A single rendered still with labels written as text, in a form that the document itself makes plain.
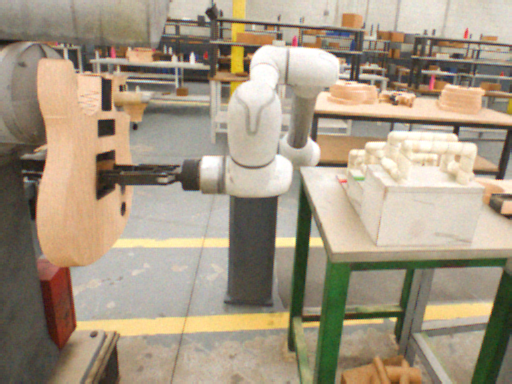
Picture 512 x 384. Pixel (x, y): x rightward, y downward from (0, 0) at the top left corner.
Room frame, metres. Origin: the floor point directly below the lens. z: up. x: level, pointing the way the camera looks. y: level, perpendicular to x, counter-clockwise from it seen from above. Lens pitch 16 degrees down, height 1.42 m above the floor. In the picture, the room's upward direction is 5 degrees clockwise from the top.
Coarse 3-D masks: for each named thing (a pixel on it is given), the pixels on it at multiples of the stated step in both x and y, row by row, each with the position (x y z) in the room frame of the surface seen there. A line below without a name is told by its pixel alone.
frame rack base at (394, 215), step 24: (432, 168) 0.89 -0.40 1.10; (384, 192) 0.74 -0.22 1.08; (408, 192) 0.75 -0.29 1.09; (432, 192) 0.76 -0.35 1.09; (456, 192) 0.76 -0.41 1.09; (480, 192) 0.77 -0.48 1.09; (360, 216) 0.87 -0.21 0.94; (384, 216) 0.74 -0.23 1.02; (408, 216) 0.75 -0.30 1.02; (432, 216) 0.76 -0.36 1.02; (456, 216) 0.77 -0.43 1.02; (384, 240) 0.74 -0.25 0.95; (408, 240) 0.75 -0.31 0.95; (432, 240) 0.76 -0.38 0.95; (456, 240) 0.77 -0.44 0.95
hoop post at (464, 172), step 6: (462, 156) 0.79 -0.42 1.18; (468, 156) 0.78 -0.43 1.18; (474, 156) 0.78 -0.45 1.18; (462, 162) 0.79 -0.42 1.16; (468, 162) 0.78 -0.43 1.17; (462, 168) 0.78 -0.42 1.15; (468, 168) 0.78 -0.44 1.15; (462, 174) 0.78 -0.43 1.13; (468, 174) 0.78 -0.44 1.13; (456, 180) 0.79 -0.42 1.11; (462, 180) 0.78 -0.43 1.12; (468, 180) 0.78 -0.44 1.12
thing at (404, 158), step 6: (402, 150) 0.76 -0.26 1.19; (408, 150) 0.76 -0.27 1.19; (402, 156) 0.76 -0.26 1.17; (408, 156) 0.76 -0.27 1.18; (402, 162) 0.76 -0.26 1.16; (408, 162) 0.76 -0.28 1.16; (402, 168) 0.76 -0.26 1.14; (408, 168) 0.76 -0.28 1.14; (408, 174) 0.76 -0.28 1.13; (396, 180) 0.76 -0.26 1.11; (402, 180) 0.76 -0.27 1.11
